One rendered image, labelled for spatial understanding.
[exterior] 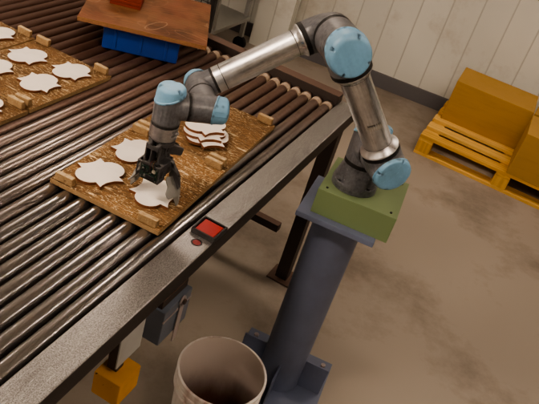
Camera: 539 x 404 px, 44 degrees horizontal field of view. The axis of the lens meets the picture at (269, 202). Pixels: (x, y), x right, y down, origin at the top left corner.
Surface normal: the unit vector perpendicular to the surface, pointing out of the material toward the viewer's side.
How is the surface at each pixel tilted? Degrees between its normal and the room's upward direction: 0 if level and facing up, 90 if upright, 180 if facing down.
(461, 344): 0
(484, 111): 90
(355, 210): 90
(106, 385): 90
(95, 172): 0
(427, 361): 0
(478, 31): 90
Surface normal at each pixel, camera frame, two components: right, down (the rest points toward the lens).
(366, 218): -0.33, 0.46
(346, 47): 0.19, 0.48
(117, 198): 0.26, -0.80
